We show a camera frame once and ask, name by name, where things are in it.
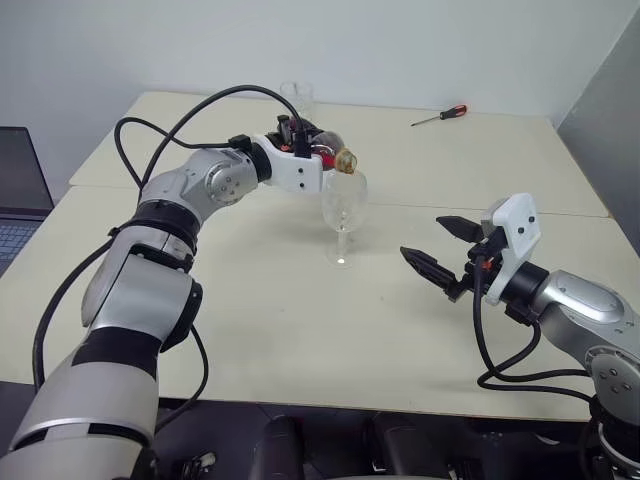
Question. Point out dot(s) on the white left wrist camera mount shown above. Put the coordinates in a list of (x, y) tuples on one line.
[(300, 172)]

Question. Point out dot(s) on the dark rounded shape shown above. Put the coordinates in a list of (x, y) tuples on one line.
[(282, 447)]

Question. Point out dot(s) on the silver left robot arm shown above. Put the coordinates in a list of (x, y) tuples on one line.
[(220, 175)]

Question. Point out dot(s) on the clear wine glass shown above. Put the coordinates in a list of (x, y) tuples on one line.
[(342, 200)]

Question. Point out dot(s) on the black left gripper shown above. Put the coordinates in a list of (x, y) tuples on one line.
[(282, 141)]

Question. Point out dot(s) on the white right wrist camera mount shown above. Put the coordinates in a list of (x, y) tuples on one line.
[(522, 220)]

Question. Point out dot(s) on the dark laptop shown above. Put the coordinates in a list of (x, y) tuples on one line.
[(22, 185)]

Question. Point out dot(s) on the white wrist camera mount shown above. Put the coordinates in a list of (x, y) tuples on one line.
[(522, 220), (300, 172)]

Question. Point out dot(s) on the grey partition panel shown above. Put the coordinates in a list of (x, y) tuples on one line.
[(605, 130)]

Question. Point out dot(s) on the clear glass tumbler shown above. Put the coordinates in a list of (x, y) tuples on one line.
[(304, 95)]

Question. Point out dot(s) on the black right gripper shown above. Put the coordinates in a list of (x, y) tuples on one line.
[(492, 250)]

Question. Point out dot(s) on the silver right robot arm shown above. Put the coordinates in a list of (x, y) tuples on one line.
[(580, 305)]

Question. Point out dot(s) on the dark red drink bottle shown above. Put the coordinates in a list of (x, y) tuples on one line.
[(327, 142)]

